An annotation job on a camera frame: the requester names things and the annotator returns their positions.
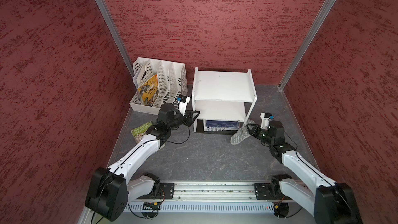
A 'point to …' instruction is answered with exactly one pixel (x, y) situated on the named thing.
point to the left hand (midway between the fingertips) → (196, 114)
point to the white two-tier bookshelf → (219, 95)
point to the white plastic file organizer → (171, 78)
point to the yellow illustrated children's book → (148, 91)
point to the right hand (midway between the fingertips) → (244, 127)
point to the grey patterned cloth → (243, 132)
